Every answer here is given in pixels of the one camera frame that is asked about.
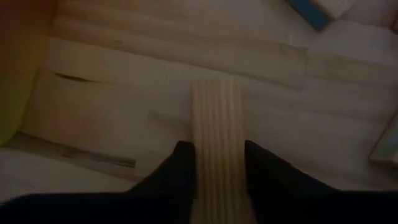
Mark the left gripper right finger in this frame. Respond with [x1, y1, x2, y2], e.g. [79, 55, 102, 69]
[244, 139, 340, 195]

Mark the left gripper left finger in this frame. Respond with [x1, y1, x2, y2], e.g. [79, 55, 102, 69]
[127, 141, 198, 194]

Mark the plain wooden block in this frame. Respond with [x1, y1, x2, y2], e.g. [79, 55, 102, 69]
[190, 78, 259, 224]

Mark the blue plastic brick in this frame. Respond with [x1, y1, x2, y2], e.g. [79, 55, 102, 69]
[285, 0, 331, 32]

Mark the yellow translucent plastic bin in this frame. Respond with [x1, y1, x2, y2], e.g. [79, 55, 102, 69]
[0, 0, 58, 147]

